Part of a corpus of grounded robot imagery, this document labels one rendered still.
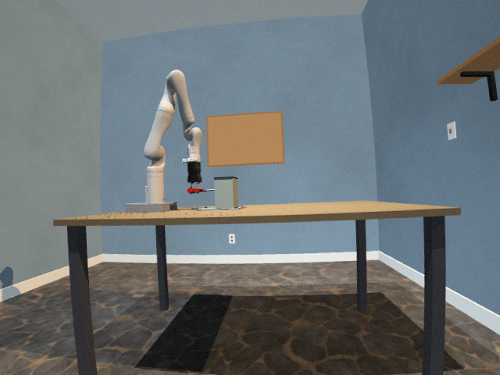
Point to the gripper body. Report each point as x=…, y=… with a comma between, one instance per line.
x=193, y=167

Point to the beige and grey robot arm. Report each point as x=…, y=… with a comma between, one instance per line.
x=175, y=87

